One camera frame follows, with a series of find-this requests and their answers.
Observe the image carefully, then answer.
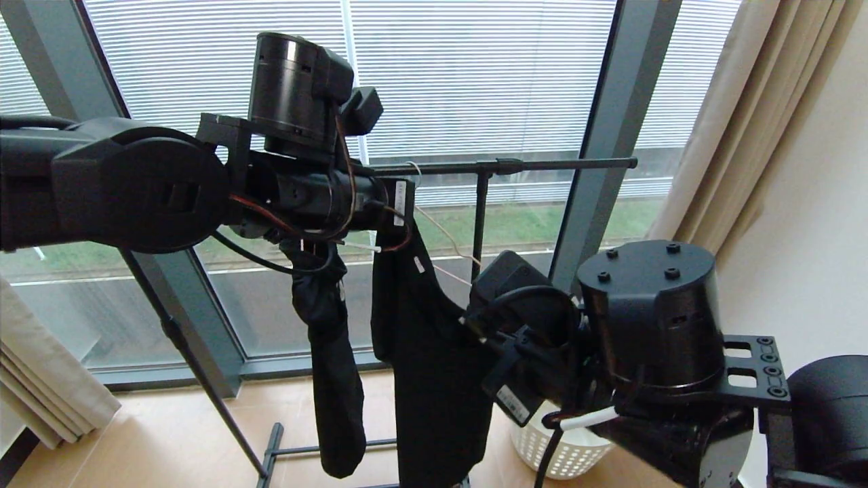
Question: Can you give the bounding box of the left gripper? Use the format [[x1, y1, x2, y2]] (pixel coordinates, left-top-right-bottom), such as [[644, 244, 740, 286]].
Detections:
[[244, 150, 416, 238]]

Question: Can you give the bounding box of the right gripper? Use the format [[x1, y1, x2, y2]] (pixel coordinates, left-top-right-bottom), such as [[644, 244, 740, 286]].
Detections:
[[483, 325, 755, 488]]

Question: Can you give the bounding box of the black garment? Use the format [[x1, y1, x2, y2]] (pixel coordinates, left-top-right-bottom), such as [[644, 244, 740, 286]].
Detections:
[[370, 217, 496, 488]]

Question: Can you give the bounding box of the pink clothes hanger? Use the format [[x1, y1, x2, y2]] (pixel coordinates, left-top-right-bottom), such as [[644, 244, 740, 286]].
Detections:
[[407, 161, 482, 285]]

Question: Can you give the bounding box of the white laundry basket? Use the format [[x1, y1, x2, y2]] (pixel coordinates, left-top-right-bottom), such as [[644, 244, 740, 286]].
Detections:
[[510, 400, 614, 481]]

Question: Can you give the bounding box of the black clothes rack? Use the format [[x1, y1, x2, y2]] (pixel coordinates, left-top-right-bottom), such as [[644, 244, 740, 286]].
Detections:
[[119, 157, 638, 488]]

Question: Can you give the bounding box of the window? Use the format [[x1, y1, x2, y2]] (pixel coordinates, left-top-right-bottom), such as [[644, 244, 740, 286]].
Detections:
[[0, 0, 743, 390]]

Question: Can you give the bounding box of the beige curtain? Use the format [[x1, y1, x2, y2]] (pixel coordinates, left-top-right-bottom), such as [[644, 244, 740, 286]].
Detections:
[[0, 278, 121, 449], [648, 0, 848, 255]]

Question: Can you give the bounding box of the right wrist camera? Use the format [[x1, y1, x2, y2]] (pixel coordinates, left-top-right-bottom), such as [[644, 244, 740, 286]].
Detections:
[[461, 249, 584, 353]]

